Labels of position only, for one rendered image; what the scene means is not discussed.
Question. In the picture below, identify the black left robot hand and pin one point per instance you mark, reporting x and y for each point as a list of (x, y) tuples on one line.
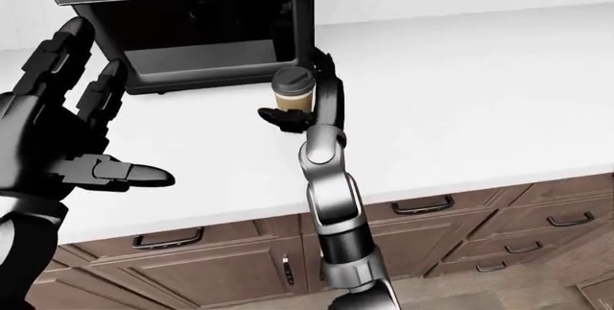
[(33, 133)]

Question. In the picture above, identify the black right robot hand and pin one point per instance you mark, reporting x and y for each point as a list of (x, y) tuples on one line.
[(330, 101)]

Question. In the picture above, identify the paper coffee cup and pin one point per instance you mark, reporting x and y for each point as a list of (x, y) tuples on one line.
[(292, 94)]

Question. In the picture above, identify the black coffee machine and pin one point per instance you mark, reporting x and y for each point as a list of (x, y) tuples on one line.
[(192, 18)]

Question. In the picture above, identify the wide wooden drawer front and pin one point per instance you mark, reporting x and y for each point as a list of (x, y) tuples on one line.
[(479, 202), (235, 238)]

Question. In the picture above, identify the brown wooden base cabinet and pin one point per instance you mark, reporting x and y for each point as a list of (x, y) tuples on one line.
[(220, 270)]

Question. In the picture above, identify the wooden cabinet door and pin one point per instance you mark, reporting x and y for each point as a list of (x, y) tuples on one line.
[(192, 281)]

